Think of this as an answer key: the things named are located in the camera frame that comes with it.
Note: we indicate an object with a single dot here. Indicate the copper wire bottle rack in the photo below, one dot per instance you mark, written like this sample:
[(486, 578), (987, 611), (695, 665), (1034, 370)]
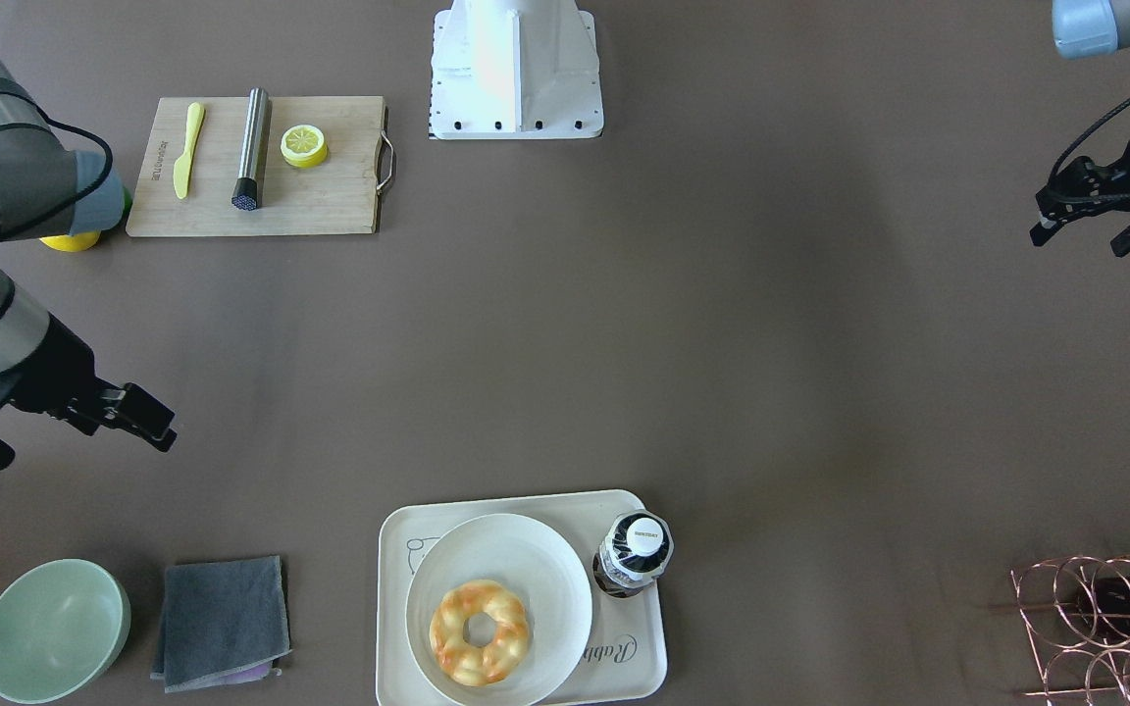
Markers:
[(1075, 663)]

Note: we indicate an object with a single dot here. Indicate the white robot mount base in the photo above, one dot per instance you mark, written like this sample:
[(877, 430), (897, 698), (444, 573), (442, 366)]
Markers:
[(515, 70)]

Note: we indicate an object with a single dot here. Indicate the halved lemon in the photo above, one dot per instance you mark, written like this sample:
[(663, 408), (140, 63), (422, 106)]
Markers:
[(304, 146)]

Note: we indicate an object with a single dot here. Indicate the white round plate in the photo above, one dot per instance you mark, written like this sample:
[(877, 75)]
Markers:
[(535, 563)]

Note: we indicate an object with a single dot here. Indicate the braided glazed donut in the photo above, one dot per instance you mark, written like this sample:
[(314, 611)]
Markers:
[(480, 633)]

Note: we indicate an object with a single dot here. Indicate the grey folded cloth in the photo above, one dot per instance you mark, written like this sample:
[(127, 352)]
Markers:
[(221, 623)]

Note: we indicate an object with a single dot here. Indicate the dark tea bottle on tray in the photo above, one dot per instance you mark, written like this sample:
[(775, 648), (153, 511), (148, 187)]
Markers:
[(633, 555)]

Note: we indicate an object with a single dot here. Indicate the yellow lemon lower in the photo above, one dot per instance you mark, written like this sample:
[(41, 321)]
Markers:
[(72, 243)]

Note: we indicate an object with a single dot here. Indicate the mint green bowl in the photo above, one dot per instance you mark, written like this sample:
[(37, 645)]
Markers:
[(62, 625)]

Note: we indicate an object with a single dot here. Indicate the yellow plastic knife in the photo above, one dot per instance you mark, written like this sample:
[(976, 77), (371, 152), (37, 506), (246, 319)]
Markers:
[(181, 173)]

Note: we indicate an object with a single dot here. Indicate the cream rabbit tray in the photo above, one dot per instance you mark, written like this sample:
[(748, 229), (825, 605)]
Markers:
[(625, 656)]

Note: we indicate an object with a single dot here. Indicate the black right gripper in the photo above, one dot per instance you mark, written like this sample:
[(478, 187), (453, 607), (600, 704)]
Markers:
[(57, 370)]

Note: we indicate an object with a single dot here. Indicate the bamboo cutting board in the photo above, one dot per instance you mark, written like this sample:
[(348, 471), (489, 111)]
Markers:
[(339, 197)]

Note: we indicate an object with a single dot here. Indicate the steel muddler black tip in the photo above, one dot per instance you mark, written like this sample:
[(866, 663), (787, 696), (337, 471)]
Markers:
[(246, 195)]

